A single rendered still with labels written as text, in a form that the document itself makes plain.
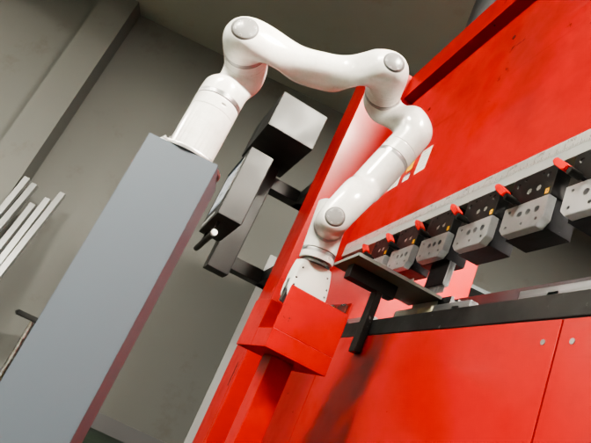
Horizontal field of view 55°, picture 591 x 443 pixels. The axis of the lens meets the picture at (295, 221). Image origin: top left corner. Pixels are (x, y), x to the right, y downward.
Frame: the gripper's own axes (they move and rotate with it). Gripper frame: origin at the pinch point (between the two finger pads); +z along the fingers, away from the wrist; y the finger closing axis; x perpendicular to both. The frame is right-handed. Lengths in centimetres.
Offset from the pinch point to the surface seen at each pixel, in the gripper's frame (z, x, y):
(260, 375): 12.9, -3.4, 2.3
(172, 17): -277, -366, 65
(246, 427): 24.3, -2.0, 1.9
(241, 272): -39, -154, -26
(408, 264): -36, -27, -41
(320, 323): -2.1, 5.0, -4.0
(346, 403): 11.6, -7.4, -23.3
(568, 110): -68, 30, -37
